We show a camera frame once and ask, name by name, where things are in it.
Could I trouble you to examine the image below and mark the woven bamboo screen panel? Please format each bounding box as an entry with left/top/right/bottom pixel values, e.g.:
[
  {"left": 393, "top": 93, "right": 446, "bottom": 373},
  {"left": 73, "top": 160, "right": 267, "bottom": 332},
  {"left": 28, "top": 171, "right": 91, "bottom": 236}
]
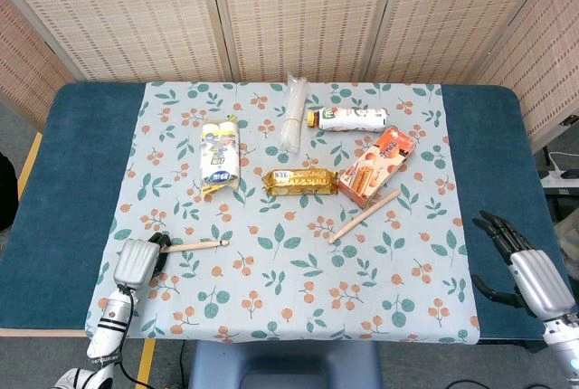
[
  {"left": 0, "top": 0, "right": 227, "bottom": 83},
  {"left": 365, "top": 0, "right": 572, "bottom": 86},
  {"left": 0, "top": 0, "right": 78, "bottom": 132},
  {"left": 470, "top": 0, "right": 579, "bottom": 155},
  {"left": 206, "top": 0, "right": 403, "bottom": 84}
]

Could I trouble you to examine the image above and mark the white power strip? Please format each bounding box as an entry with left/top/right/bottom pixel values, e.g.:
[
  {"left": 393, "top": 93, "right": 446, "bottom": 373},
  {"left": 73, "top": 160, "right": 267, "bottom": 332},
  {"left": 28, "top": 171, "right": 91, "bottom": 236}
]
[{"left": 540, "top": 170, "right": 579, "bottom": 189}]

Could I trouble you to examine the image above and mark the white labelled drink bottle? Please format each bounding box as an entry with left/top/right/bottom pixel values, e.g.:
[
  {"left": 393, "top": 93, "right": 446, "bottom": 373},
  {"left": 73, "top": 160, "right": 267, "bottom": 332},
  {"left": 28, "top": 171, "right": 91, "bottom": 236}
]
[{"left": 306, "top": 107, "right": 389, "bottom": 132}]

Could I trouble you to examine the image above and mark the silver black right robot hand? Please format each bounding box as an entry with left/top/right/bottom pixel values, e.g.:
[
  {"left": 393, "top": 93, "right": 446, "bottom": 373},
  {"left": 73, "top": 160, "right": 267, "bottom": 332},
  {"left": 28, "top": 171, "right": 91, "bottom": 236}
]
[{"left": 470, "top": 210, "right": 576, "bottom": 321}]

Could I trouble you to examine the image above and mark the white power cable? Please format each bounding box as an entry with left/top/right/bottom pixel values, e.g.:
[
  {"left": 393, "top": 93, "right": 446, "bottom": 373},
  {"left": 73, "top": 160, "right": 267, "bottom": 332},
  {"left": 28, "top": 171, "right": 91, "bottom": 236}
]
[{"left": 548, "top": 152, "right": 579, "bottom": 174}]

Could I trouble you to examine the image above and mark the person in black clothing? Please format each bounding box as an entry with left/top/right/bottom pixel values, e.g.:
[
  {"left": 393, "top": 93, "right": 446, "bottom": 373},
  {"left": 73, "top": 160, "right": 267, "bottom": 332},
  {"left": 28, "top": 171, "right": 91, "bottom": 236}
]
[{"left": 0, "top": 152, "right": 19, "bottom": 232}]

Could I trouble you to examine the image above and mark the floral leaf berry tablecloth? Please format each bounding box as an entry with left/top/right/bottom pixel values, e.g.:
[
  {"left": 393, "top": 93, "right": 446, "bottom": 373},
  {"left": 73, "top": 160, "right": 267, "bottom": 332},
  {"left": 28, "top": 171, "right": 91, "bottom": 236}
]
[{"left": 84, "top": 81, "right": 480, "bottom": 345}]

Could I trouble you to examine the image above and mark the white yellow tissue pack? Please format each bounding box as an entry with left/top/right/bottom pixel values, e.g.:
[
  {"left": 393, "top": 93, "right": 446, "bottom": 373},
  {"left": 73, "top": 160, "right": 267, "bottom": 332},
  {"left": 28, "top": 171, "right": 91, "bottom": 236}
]
[{"left": 199, "top": 113, "right": 242, "bottom": 203}]

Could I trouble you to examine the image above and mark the gold biscuit packet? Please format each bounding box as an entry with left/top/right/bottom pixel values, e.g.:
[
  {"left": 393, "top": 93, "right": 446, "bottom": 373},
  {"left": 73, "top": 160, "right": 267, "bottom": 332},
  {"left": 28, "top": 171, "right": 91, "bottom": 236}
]
[{"left": 261, "top": 167, "right": 339, "bottom": 197}]

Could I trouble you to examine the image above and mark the blue table cover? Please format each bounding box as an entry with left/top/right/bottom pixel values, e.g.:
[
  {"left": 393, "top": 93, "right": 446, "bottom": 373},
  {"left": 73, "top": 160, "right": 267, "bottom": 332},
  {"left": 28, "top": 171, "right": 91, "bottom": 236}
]
[{"left": 0, "top": 81, "right": 574, "bottom": 341}]

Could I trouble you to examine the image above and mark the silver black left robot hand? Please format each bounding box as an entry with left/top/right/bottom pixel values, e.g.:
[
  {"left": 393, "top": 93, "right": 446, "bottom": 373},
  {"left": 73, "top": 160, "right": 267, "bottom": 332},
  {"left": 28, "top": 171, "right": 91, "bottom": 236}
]
[{"left": 112, "top": 232, "right": 172, "bottom": 290}]

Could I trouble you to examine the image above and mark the clear bag of straws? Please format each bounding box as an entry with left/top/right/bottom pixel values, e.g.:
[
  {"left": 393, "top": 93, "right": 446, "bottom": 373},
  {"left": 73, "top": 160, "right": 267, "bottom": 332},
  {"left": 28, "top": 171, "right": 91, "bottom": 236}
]
[{"left": 279, "top": 72, "right": 311, "bottom": 154}]

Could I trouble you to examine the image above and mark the tan fabric bundle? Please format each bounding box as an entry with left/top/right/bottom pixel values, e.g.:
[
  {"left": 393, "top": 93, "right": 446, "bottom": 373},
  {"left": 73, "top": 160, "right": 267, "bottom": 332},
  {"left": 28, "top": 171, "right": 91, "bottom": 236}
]
[{"left": 556, "top": 214, "right": 579, "bottom": 272}]

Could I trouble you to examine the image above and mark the orange snack box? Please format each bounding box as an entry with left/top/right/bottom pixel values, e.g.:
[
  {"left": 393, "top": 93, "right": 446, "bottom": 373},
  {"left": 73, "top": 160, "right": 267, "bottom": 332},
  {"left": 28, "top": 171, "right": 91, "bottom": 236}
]
[{"left": 337, "top": 125, "right": 418, "bottom": 207}]

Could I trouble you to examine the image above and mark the wooden stick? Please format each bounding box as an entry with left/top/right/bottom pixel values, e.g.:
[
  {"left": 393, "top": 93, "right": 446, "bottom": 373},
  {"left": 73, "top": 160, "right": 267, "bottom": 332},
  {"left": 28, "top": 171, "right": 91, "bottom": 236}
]
[
  {"left": 327, "top": 188, "right": 402, "bottom": 245},
  {"left": 160, "top": 239, "right": 230, "bottom": 253}
]

